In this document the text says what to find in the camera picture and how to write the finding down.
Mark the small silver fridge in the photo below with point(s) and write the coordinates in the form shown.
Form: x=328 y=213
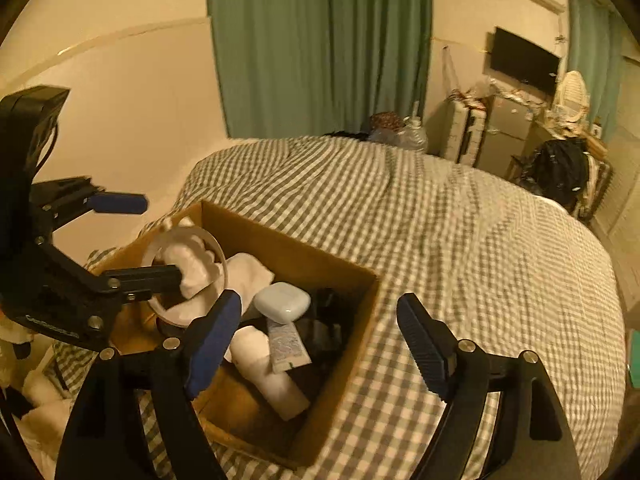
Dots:
x=505 y=135

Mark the wide green curtain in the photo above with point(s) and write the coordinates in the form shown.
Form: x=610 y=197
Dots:
x=320 y=45

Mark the white oval mirror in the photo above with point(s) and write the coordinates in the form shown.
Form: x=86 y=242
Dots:
x=572 y=95

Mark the brown cardboard box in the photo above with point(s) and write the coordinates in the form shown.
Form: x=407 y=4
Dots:
x=345 y=360

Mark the brown patterned cushion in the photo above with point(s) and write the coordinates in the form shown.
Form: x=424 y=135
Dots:
x=385 y=122

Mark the white ribbed suitcase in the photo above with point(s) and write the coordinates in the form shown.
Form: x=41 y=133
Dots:
x=465 y=130

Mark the narrow green curtain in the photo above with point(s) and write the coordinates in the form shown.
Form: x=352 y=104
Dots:
x=595 y=50

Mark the clear tape roll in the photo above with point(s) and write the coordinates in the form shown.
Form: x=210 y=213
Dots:
x=195 y=311

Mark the white cloth pile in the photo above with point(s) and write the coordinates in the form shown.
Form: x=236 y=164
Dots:
x=45 y=410

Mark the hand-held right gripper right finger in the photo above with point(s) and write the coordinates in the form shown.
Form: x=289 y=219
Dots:
x=422 y=350

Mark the white earbuds case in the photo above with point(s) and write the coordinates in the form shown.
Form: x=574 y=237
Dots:
x=282 y=302

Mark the grey checkered blanket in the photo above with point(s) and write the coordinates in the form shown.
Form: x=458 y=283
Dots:
x=475 y=260

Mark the clear water bottle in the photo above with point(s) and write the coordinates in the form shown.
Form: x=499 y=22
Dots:
x=412 y=135

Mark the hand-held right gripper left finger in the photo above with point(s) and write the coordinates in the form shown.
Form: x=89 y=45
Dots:
x=215 y=345

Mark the black backpack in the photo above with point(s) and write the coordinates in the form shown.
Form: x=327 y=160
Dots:
x=557 y=172

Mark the long white sock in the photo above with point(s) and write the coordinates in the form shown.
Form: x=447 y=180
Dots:
x=267 y=380

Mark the black wall television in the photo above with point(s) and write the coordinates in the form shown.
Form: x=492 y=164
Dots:
x=522 y=60

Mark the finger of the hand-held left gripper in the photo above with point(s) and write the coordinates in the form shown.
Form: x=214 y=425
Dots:
x=120 y=203
x=145 y=278

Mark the white cream tube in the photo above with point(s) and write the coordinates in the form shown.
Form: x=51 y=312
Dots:
x=287 y=345

